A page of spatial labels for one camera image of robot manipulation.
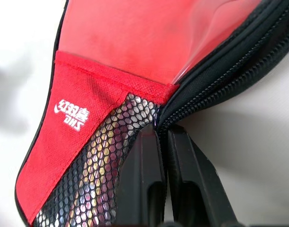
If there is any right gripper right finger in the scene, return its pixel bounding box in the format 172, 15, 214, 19
167, 125, 230, 227

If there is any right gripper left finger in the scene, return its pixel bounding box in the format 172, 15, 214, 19
115, 123, 169, 227

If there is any black and red paddle case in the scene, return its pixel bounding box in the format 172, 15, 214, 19
14, 0, 289, 227

